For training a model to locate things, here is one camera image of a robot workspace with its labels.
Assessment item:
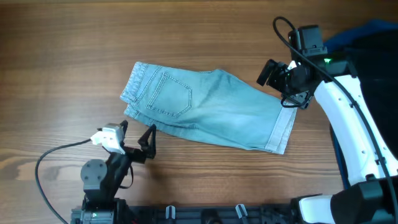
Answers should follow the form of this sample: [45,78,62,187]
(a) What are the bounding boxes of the light blue denim shorts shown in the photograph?
[120,62,297,154]

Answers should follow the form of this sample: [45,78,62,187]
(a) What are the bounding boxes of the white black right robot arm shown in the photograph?
[257,25,397,223]

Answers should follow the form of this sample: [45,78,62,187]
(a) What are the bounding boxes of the dark blue garment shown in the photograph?
[323,18,398,190]

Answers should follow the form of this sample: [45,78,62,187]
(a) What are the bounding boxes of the black garment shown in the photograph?
[344,30,397,152]

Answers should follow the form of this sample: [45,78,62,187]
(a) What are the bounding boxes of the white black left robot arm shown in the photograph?
[71,120,157,224]

